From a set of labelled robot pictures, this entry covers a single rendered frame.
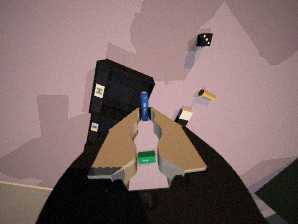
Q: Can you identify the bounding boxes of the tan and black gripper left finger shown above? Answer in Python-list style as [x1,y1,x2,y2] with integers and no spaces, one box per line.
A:
[35,107,142,224]

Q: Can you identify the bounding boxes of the black rack of bins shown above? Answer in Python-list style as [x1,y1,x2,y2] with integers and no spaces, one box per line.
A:
[84,59,155,151]

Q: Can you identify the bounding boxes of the black die with white pips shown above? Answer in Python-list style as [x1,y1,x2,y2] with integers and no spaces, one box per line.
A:
[196,33,213,47]

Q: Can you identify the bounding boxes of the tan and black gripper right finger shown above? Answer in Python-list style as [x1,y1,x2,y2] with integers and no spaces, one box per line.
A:
[148,107,269,224]

